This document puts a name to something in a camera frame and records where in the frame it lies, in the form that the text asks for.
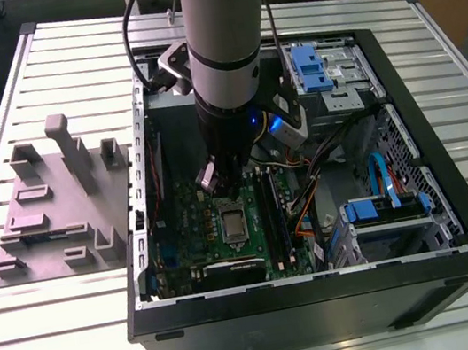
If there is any black PC case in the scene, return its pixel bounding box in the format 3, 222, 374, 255
79, 0, 468, 350

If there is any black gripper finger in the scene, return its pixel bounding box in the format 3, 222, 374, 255
191, 154, 222, 197

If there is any grey parts rack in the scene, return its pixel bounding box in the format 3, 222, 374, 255
0, 102, 151, 290

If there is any blue plastic drive latch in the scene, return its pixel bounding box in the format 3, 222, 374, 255
289, 40, 337, 97

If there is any CPU socket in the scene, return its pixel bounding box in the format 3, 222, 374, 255
216, 202, 254, 249

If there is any metal drive cage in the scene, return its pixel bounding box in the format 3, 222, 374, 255
279, 28, 392, 144

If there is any thin cable with metal tip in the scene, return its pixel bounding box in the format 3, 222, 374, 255
161, 0, 178, 28

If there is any silver CPU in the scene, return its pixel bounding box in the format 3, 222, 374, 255
221, 207, 247, 237

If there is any metal disk bay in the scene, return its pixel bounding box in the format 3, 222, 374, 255
320, 185, 468, 271

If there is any RAM stick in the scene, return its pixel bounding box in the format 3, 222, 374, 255
19, 228, 73, 245
265, 165, 298, 266

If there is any green motherboard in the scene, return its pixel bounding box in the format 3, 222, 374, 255
134, 155, 320, 302

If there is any blue VGA port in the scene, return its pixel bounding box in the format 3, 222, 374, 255
145, 273, 161, 297

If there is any red and orange wire bundle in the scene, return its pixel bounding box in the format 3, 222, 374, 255
282, 145, 306, 171

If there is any hard disk in blue carrier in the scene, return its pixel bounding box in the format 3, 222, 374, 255
340, 186, 433, 230

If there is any white and black wire bundle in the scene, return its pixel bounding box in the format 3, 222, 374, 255
253, 147, 308, 176

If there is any blue flat wire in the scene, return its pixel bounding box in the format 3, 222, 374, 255
366, 148, 402, 212

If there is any black graphics card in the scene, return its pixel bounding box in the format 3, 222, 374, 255
188, 253, 269, 295

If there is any black cable bundle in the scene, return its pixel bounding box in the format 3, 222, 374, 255
277, 105, 396, 215

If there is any grey power supply unit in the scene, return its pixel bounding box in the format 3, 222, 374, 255
139, 62, 215, 178

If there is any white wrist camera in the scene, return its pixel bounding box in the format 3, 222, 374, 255
263, 89, 312, 152

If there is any thick black camera cable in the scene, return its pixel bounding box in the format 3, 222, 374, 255
261, 0, 295, 92

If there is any metal socket cover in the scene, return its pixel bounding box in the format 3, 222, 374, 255
215, 191, 246, 211

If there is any black RAM slot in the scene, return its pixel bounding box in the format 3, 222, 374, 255
255, 167, 287, 269
252, 167, 282, 269
261, 166, 293, 268

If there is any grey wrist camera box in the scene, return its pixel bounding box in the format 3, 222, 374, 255
154, 41, 198, 98

